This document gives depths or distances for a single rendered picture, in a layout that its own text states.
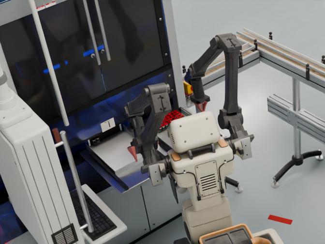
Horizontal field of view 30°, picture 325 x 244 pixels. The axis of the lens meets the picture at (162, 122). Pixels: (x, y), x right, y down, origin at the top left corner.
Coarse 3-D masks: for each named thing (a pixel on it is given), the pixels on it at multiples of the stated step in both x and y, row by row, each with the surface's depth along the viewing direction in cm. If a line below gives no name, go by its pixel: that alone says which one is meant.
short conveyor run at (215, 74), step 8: (248, 48) 399; (224, 56) 399; (240, 56) 393; (248, 56) 398; (256, 56) 403; (216, 64) 389; (224, 64) 395; (240, 64) 396; (248, 64) 401; (184, 72) 389; (208, 72) 390; (216, 72) 388; (224, 72) 392; (240, 72) 400; (208, 80) 387; (216, 80) 391; (224, 80) 395; (208, 88) 390
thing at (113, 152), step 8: (112, 136) 356; (120, 136) 355; (128, 136) 354; (104, 144) 350; (112, 144) 349; (120, 144) 348; (128, 144) 347; (96, 152) 345; (104, 152) 344; (112, 152) 343; (120, 152) 342; (128, 152) 341; (104, 160) 338; (112, 160) 337; (120, 160) 336; (128, 160) 335; (112, 168) 326; (120, 168) 325; (128, 168) 328
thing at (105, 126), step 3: (108, 120) 340; (111, 120) 341; (102, 123) 339; (105, 123) 340; (111, 123) 342; (114, 123) 344; (102, 126) 340; (105, 126) 341; (108, 126) 342; (111, 126) 343; (102, 129) 340; (105, 129) 342
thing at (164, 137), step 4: (184, 112) 361; (184, 116) 362; (160, 136) 349; (164, 136) 348; (160, 140) 343; (164, 140) 345; (168, 140) 345; (164, 144) 340; (168, 144) 336; (172, 148) 333
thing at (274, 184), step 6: (318, 150) 444; (306, 156) 434; (312, 156) 441; (318, 156) 448; (288, 162) 431; (294, 162) 430; (300, 162) 430; (282, 168) 428; (288, 168) 428; (276, 174) 428; (282, 174) 427; (276, 180) 426; (276, 186) 428
